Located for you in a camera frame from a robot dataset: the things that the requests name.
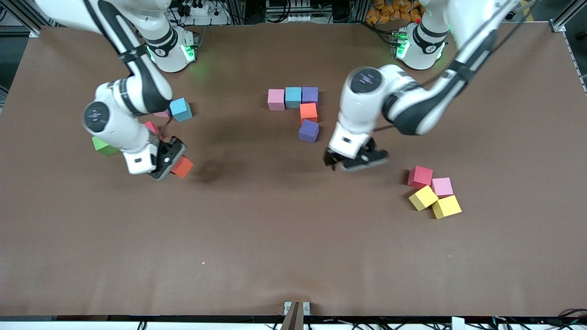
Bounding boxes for blue foam cube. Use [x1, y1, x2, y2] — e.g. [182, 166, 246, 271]
[169, 98, 193, 122]
[284, 87, 303, 109]

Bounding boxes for white electrical device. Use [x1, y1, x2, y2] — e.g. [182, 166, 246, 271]
[265, 0, 313, 23]

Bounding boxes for aluminium frame profile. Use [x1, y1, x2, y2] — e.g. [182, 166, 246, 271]
[0, 0, 42, 38]
[550, 0, 587, 33]

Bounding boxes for yellow foam cube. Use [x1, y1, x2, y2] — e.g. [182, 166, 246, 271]
[408, 185, 439, 211]
[432, 195, 462, 220]

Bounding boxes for green foam cube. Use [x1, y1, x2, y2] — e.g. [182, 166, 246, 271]
[92, 137, 121, 157]

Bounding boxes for white power strip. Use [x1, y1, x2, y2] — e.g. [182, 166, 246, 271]
[177, 0, 230, 26]

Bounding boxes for orange snack bags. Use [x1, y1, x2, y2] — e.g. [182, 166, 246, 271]
[365, 0, 422, 24]

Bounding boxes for metal camera pole bracket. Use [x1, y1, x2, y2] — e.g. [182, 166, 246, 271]
[283, 301, 310, 330]

